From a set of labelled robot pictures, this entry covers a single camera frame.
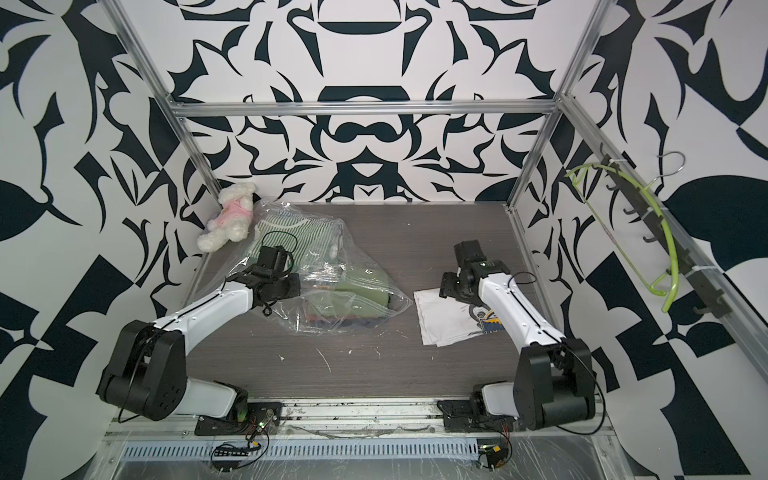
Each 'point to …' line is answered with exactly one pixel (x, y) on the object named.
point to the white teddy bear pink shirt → (234, 220)
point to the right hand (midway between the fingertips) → (454, 287)
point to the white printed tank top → (443, 320)
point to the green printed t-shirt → (360, 292)
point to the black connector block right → (495, 455)
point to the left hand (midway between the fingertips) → (292, 279)
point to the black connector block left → (231, 452)
